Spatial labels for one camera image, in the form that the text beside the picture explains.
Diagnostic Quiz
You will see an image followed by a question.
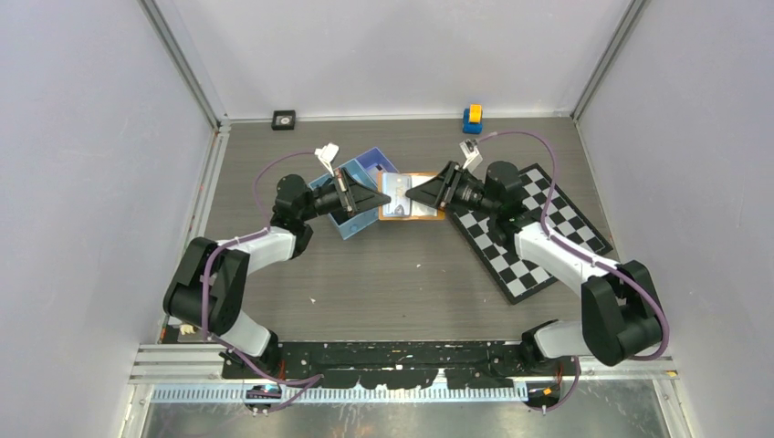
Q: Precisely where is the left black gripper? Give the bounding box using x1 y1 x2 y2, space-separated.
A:
299 168 391 223

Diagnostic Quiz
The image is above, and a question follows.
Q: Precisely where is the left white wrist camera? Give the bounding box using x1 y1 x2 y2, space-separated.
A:
314 142 340 175

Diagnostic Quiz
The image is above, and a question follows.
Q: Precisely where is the blue purple three-drawer organizer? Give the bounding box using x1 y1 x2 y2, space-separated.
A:
308 147 401 242

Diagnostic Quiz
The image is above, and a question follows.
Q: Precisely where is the light blue patterned credit card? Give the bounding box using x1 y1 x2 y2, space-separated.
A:
382 172 413 218

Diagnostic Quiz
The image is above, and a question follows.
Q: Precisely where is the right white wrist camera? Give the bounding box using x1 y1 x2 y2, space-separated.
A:
459 139 483 172

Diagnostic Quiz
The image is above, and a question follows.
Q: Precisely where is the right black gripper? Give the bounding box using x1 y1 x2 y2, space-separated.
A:
405 162 498 218

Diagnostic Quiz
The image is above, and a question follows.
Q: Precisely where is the small black square box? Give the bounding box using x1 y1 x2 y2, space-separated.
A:
271 109 297 130

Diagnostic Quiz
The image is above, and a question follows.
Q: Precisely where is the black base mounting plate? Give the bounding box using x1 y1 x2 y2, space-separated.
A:
220 340 580 390

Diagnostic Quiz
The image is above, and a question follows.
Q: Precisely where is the blue yellow toy block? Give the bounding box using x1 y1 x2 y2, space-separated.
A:
462 104 483 135

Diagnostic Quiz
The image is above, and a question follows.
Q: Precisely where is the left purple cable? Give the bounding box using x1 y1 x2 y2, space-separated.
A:
200 150 330 415

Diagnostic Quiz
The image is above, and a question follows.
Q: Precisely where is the orange leather card holder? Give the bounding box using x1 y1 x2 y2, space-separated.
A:
377 172 445 222

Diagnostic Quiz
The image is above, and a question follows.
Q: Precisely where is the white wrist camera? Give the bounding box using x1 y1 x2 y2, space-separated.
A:
314 142 340 175
459 139 483 172

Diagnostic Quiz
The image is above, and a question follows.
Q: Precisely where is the black white checkerboard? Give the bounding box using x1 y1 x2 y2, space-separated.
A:
448 163 612 305

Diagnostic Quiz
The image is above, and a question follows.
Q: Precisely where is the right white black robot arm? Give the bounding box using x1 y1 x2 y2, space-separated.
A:
405 161 670 375

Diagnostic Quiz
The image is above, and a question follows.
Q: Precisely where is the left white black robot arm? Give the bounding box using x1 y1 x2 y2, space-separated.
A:
162 168 391 378

